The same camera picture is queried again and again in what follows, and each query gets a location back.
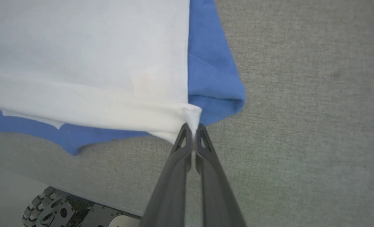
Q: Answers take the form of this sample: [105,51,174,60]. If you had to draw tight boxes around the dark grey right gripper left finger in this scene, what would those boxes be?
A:
[139,123,193,227]

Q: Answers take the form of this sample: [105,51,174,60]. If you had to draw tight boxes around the grey mecanum wheel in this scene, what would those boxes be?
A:
[22,186,59,227]

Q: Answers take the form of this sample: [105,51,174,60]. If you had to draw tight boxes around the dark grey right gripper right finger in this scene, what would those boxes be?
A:
[195,123,248,227]

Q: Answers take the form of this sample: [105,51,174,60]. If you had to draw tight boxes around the blue and white garment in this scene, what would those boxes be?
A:
[0,0,246,156]

